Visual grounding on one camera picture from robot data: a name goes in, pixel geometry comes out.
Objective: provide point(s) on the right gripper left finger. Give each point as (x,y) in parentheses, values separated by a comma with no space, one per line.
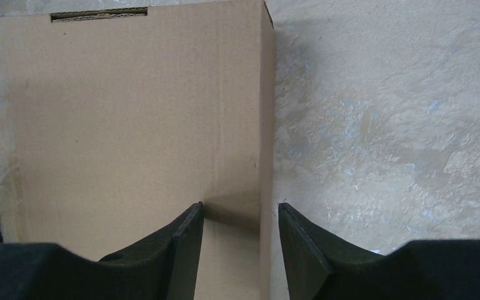
(162,265)

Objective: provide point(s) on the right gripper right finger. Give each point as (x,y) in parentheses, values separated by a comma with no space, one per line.
(321,265)

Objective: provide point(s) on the brown cardboard express box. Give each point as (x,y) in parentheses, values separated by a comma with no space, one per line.
(113,122)

